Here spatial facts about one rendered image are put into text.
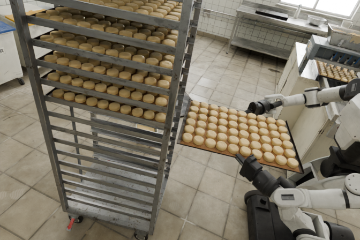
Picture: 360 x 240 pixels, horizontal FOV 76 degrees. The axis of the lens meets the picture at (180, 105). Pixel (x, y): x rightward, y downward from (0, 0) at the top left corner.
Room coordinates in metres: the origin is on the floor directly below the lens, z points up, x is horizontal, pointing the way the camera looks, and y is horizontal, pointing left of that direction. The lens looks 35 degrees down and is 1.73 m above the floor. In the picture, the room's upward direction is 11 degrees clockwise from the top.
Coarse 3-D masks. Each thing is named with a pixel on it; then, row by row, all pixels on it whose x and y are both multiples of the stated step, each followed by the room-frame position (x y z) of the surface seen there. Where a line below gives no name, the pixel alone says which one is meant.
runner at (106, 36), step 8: (32, 16) 0.83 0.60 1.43; (40, 24) 0.83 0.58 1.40; (48, 24) 0.83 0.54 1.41; (56, 24) 0.82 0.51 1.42; (64, 24) 0.82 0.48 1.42; (72, 32) 0.82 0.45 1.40; (80, 32) 0.82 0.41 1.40; (88, 32) 0.81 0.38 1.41; (96, 32) 0.81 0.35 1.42; (104, 32) 0.81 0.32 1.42; (112, 40) 0.81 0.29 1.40; (120, 40) 0.80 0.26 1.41; (128, 40) 0.80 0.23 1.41; (136, 40) 0.80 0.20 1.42; (144, 40) 0.80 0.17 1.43; (152, 48) 0.79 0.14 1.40; (160, 48) 0.79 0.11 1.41; (168, 48) 0.79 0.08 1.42
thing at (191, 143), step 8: (208, 104) 1.18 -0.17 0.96; (208, 112) 1.09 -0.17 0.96; (248, 120) 1.09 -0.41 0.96; (256, 120) 1.10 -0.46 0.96; (216, 128) 0.96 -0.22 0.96; (248, 128) 1.01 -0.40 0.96; (192, 136) 0.86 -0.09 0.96; (216, 136) 0.90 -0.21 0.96; (248, 136) 0.94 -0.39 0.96; (184, 144) 0.80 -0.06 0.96; (192, 144) 0.81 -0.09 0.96; (224, 152) 0.79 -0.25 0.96; (264, 152) 0.84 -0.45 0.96; (272, 152) 0.85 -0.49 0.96; (264, 160) 0.79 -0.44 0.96; (288, 168) 0.76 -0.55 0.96; (296, 168) 0.77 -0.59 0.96
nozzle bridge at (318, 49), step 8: (312, 40) 2.35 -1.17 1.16; (320, 40) 2.32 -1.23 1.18; (312, 48) 2.19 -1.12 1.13; (320, 48) 2.24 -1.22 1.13; (328, 48) 2.15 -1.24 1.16; (336, 48) 2.14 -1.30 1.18; (344, 48) 2.19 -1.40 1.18; (304, 56) 2.36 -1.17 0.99; (312, 56) 2.18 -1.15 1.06; (320, 56) 2.23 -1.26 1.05; (328, 56) 2.22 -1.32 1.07; (336, 56) 2.20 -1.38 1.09; (344, 56) 2.18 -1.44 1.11; (352, 56) 2.17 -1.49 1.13; (304, 64) 2.28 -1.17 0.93; (336, 64) 2.15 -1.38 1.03
